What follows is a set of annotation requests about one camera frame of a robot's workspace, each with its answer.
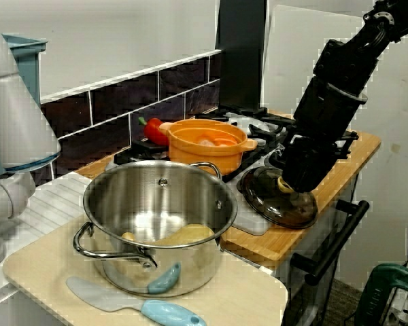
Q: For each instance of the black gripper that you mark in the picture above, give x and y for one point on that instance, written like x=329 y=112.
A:
x=326 y=108

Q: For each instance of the glass lid with yellow knob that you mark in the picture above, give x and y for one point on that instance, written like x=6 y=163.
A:
x=275 y=210

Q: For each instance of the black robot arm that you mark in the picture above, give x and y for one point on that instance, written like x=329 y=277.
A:
x=353 y=61

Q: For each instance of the black burner grate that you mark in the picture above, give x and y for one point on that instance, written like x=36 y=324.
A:
x=141 y=147
x=275 y=119

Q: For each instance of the black stove knob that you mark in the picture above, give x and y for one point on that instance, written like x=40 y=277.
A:
x=246 y=186

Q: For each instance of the grey toy stove plate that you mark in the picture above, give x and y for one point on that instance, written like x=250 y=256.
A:
x=251 y=224

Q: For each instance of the orange and white toy food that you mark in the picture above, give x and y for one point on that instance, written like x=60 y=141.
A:
x=219 y=141

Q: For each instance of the orange plastic pot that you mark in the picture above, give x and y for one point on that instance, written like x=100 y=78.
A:
x=204 y=158

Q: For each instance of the yellow toy food piece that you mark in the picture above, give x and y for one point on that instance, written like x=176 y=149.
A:
x=190 y=234

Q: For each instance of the green clamp tool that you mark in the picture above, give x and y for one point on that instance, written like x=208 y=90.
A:
x=377 y=292

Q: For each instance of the light wooden cutting board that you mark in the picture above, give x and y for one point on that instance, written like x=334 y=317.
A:
x=241 y=299

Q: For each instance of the red toy pepper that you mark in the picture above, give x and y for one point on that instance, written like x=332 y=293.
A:
x=154 y=130

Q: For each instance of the stainless steel pot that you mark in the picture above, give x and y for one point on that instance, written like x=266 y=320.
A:
x=156 y=203

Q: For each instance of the dark tile backsplash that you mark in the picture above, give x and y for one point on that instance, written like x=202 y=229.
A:
x=122 y=98

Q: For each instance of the white sink drainboard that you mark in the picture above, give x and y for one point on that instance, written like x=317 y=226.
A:
x=51 y=200

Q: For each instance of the grey toy faucet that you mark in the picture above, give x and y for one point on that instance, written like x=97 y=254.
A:
x=17 y=119

